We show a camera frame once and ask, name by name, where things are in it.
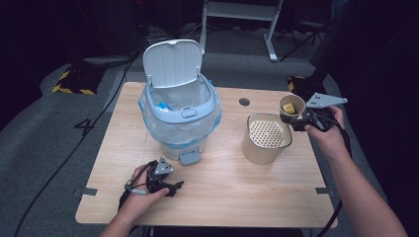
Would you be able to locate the small yellow cube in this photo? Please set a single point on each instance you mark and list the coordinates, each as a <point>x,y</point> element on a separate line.
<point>288,108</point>

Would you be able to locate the beige container with strainer insert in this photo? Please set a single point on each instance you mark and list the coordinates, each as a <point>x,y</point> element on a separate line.
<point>267,138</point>

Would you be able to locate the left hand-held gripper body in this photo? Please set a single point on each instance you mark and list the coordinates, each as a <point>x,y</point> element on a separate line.
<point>159,174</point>

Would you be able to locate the black tripod stand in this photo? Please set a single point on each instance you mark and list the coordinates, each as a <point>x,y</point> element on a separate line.
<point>304,36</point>

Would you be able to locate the translucent blue trash bag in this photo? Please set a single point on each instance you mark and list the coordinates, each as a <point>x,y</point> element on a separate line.
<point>171,131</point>

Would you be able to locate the white metal desk frame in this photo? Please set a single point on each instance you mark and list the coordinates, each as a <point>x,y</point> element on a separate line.
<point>240,10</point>

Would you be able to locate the person's left hand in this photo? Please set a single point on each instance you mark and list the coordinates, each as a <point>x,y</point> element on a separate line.
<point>141,200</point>

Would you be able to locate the black stand with striped base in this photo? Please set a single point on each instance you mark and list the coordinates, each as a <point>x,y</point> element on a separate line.
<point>77,80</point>
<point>301,87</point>

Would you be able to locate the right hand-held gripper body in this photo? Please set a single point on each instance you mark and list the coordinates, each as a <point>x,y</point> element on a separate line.
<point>318,113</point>

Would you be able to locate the grey tape strip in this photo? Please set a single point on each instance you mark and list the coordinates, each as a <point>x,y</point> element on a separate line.
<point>324,190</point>
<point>86,191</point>

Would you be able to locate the brown paper cup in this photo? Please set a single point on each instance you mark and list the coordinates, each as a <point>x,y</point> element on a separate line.
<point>296,100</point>

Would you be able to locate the grey plug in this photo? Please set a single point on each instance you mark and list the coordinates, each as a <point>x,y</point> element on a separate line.
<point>135,190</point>

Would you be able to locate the person's right hand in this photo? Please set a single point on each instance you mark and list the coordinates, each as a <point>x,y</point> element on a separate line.
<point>326,138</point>

